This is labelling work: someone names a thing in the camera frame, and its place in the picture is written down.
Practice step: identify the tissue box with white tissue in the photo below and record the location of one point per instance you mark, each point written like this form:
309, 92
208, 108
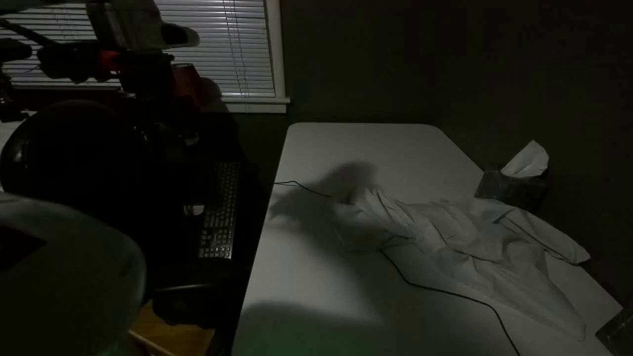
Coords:
511, 189

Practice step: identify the pale grey rounded cover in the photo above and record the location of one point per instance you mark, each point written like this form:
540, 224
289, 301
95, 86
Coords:
60, 284

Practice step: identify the white cloth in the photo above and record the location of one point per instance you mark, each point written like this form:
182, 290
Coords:
501, 264

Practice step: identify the black computer keyboard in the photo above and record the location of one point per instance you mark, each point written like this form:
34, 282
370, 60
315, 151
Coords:
220, 224

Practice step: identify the window with white blinds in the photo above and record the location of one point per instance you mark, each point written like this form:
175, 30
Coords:
230, 46

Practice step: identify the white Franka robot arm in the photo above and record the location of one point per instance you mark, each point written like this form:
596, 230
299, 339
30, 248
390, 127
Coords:
131, 23

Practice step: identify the black office chair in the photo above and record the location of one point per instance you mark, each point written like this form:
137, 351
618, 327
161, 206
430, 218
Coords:
66, 159

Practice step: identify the wooden board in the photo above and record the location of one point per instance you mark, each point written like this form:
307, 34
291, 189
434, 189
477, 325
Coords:
175, 337

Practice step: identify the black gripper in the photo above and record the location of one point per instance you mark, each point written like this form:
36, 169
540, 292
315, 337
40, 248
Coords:
198, 131

